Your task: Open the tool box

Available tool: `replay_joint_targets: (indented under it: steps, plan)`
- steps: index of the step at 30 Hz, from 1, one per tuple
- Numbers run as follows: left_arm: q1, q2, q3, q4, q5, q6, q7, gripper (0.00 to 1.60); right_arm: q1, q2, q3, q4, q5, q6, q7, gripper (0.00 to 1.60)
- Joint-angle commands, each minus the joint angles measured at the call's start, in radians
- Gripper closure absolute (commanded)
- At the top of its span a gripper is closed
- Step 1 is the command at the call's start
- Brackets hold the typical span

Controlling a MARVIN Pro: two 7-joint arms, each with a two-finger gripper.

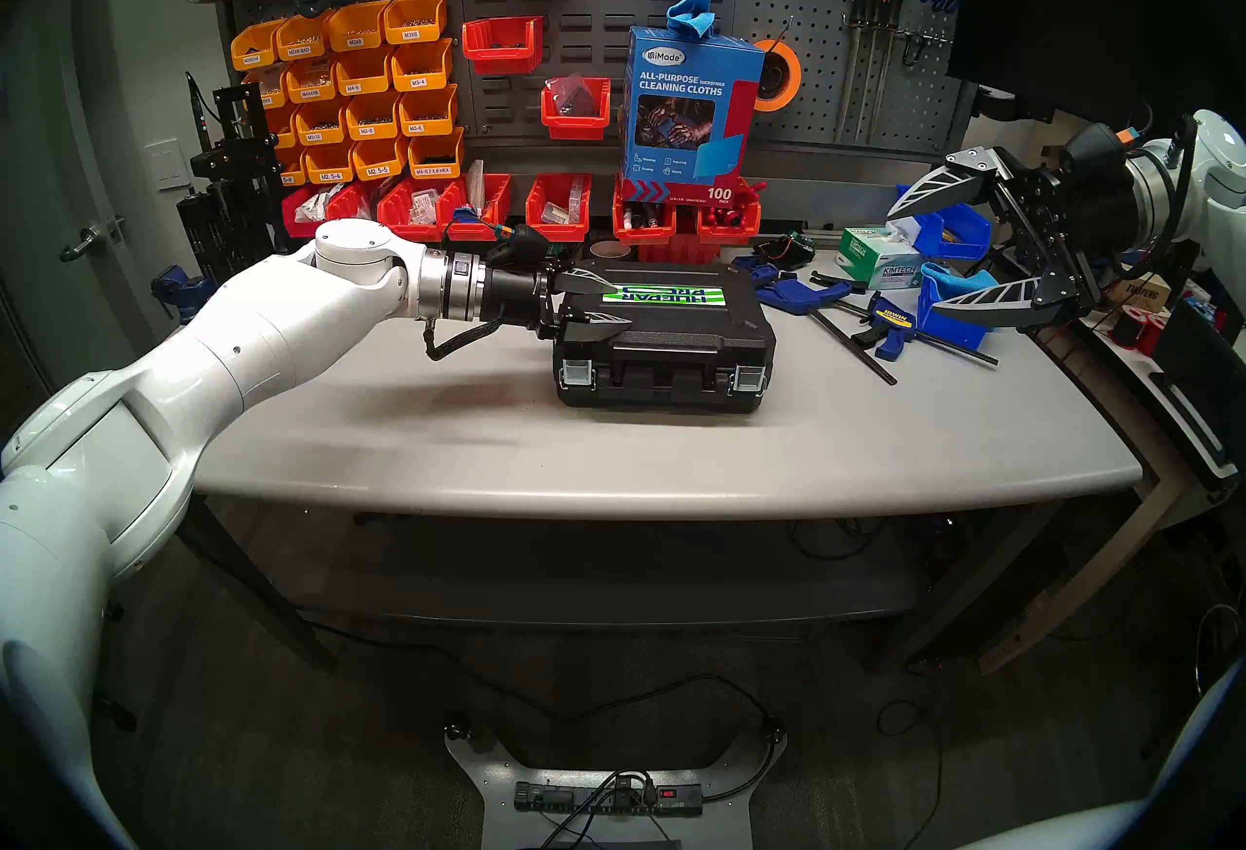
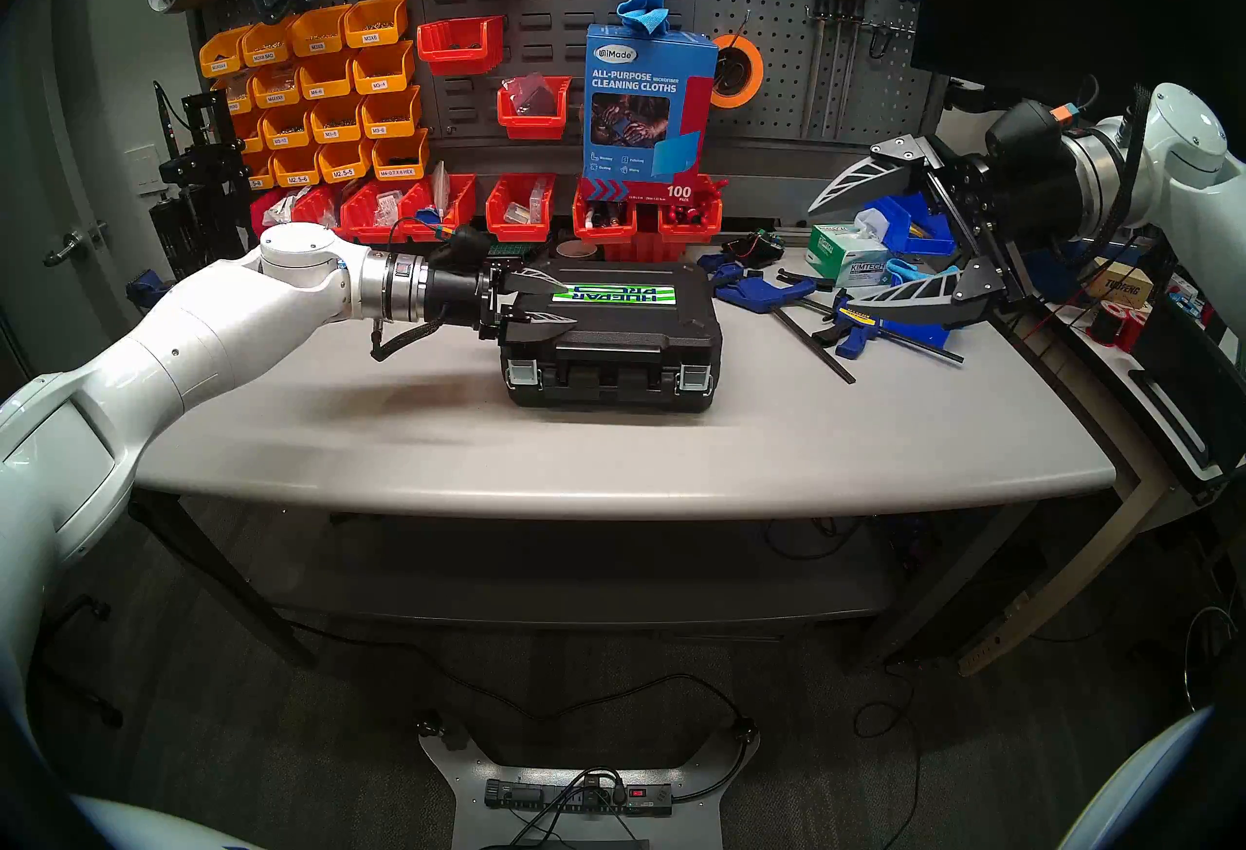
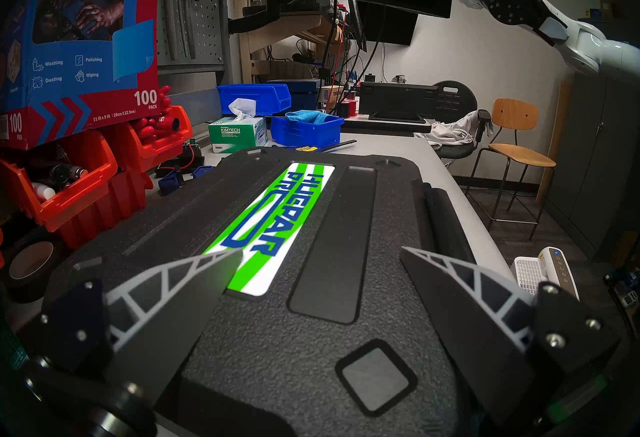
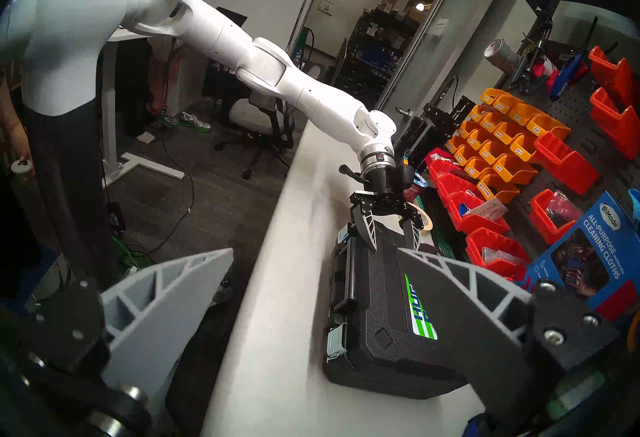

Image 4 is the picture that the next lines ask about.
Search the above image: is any grey duct tape roll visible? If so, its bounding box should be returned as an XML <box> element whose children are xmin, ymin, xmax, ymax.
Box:
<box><xmin>484</xmin><ymin>38</ymin><xmax>521</xmax><ymax>72</ymax></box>

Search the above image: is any white black robot torso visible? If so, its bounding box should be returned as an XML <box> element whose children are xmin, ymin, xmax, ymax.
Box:
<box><xmin>0</xmin><ymin>0</ymin><xmax>151</xmax><ymax>294</ymax></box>

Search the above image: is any black office chair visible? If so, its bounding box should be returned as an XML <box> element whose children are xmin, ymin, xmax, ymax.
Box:
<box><xmin>215</xmin><ymin>86</ymin><xmax>296</xmax><ymax>180</ymax></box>

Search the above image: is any red white tape roll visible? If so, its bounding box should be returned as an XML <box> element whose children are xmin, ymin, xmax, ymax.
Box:
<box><xmin>530</xmin><ymin>53</ymin><xmax>558</xmax><ymax>79</ymax></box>

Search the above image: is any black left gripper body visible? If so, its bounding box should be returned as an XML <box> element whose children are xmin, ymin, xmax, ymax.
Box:
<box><xmin>348</xmin><ymin>165</ymin><xmax>426</xmax><ymax>217</ymax></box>

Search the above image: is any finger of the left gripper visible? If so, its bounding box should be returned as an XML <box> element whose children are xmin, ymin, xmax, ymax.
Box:
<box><xmin>399</xmin><ymin>213</ymin><xmax>427</xmax><ymax>252</ymax></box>
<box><xmin>350</xmin><ymin>202</ymin><xmax>383</xmax><ymax>254</ymax></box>

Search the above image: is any black metal stand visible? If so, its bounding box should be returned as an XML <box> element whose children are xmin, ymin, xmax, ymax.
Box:
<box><xmin>392</xmin><ymin>76</ymin><xmax>478</xmax><ymax>161</ymax></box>

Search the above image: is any red wire spool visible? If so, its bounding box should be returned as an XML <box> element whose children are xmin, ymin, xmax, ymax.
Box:
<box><xmin>407</xmin><ymin>176</ymin><xmax>430</xmax><ymax>201</ymax></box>

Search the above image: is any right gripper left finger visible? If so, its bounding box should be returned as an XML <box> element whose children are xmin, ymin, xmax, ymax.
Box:
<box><xmin>100</xmin><ymin>247</ymin><xmax>235</xmax><ymax>402</ymax></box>

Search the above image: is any green network cable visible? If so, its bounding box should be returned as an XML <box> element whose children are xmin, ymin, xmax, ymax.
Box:
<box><xmin>112</xmin><ymin>236</ymin><xmax>146</xmax><ymax>281</ymax></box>

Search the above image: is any dark grey metal clamp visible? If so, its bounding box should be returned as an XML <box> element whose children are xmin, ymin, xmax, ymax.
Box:
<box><xmin>512</xmin><ymin>16</ymin><xmax>556</xmax><ymax>91</ymax></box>

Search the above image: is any blue cleaning cloths carton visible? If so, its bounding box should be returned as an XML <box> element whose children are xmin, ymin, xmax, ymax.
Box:
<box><xmin>520</xmin><ymin>191</ymin><xmax>640</xmax><ymax>326</ymax></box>

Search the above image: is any beige masking tape roll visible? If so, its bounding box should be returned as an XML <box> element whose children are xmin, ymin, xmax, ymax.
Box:
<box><xmin>400</xmin><ymin>201</ymin><xmax>435</xmax><ymax>232</ymax></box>

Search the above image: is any person's bare forearm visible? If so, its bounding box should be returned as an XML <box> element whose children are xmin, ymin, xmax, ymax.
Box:
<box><xmin>0</xmin><ymin>78</ymin><xmax>31</xmax><ymax>164</ymax></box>

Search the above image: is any white standing desk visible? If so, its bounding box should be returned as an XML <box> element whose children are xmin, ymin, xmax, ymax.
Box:
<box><xmin>100</xmin><ymin>26</ymin><xmax>186</xmax><ymax>187</ymax></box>

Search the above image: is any black storage rack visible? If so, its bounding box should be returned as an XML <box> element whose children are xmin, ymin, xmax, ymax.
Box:
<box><xmin>345</xmin><ymin>8</ymin><xmax>418</xmax><ymax>109</ymax></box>

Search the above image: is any pair of sneakers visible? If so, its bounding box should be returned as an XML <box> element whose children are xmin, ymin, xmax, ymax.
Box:
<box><xmin>180</xmin><ymin>111</ymin><xmax>212</xmax><ymax>133</ymax></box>

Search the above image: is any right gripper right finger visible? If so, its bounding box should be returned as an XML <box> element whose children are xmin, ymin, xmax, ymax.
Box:
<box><xmin>397</xmin><ymin>247</ymin><xmax>534</xmax><ymax>422</ymax></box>

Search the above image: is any black plastic tool box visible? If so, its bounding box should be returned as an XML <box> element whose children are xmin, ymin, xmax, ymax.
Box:
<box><xmin>322</xmin><ymin>221</ymin><xmax>481</xmax><ymax>399</ymax></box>

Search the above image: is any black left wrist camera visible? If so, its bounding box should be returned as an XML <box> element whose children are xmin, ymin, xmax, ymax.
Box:
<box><xmin>392</xmin><ymin>162</ymin><xmax>417</xmax><ymax>191</ymax></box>

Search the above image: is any blue red hand cutter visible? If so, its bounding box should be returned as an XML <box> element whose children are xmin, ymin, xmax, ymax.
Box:
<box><xmin>547</xmin><ymin>53</ymin><xmax>591</xmax><ymax>101</ymax></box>

